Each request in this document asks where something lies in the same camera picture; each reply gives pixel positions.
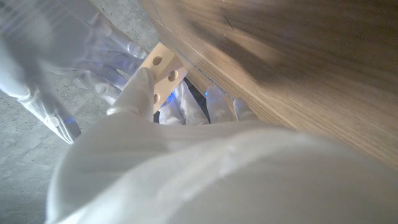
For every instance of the small wooden block with holes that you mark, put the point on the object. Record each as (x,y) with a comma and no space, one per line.
(164,71)

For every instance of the black backdrop curtain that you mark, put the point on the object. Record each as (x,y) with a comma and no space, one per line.
(196,96)

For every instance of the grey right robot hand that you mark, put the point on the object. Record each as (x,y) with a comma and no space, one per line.
(62,46)

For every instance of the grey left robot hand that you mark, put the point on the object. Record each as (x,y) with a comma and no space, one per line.
(217,177)

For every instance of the grey tape outline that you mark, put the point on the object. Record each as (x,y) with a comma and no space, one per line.
(214,84)

